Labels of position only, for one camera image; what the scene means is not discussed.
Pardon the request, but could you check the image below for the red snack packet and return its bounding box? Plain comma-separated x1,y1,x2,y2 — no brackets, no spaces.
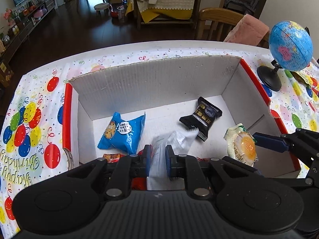
103,149,147,191

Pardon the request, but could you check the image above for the silver foil packet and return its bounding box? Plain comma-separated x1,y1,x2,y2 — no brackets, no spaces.
147,129,198,191

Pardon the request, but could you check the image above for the black snack packet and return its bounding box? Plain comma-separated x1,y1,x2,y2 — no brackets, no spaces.
179,97,223,142

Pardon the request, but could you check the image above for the small round stool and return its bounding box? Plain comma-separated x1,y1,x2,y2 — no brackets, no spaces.
93,2,111,18

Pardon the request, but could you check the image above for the pink cloth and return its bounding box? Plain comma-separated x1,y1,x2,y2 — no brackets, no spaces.
223,14,271,48

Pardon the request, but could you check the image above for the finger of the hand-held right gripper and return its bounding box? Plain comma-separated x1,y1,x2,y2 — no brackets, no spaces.
252,128,319,170
260,175,316,189

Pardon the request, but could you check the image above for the blue cookie packet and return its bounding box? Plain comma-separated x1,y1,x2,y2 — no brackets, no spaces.
97,112,146,155

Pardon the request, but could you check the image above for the white cardboard box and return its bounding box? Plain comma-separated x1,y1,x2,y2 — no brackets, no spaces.
62,55,303,180

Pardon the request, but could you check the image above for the blue desk globe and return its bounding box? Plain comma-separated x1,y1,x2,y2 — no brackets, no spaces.
257,21,313,92

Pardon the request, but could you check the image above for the balloon print tablecloth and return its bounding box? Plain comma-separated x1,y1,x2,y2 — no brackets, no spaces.
0,47,319,239

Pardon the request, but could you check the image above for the pink flower bouquet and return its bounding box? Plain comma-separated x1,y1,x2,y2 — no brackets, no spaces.
3,8,15,26

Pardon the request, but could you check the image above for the wooden chair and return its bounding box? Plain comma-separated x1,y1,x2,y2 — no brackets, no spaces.
196,7,246,43

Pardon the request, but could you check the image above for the dark green snack packet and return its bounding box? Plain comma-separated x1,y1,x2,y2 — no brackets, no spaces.
291,70,313,87

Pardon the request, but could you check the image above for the sofa with cream cover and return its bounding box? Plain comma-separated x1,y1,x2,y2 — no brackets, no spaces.
125,0,202,29

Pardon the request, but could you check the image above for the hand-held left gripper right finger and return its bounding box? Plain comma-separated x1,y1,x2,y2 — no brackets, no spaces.
165,144,260,200

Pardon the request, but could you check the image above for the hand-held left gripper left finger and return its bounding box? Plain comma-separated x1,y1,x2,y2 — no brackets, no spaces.
60,144,152,202

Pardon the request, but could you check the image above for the tv cabinet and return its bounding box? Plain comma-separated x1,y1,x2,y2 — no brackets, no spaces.
0,0,58,63

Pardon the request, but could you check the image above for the egg yolk pastry packet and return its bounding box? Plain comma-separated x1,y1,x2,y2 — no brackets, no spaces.
223,123,257,167

